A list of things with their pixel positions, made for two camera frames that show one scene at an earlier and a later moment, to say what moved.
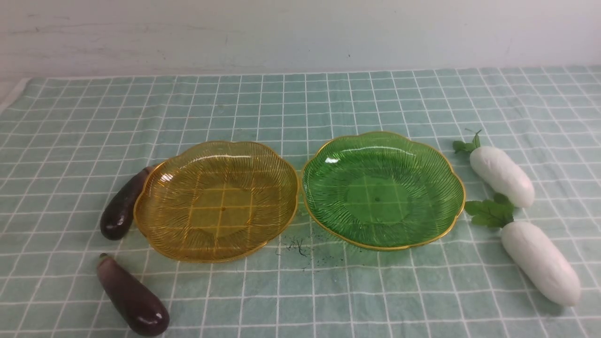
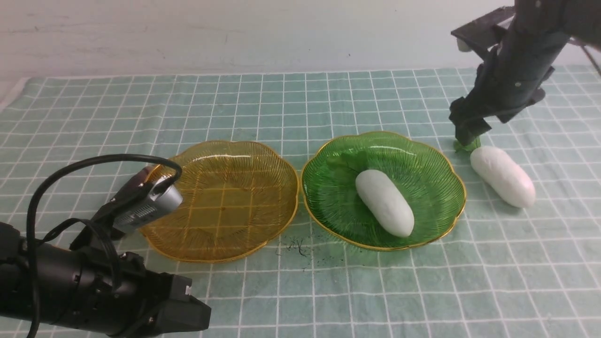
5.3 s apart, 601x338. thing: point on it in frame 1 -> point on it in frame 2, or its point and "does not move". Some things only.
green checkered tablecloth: x=66 y=142 does not move
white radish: x=498 y=170 does not move
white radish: x=542 y=264 -> x=386 y=203
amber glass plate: x=216 y=201 does not move
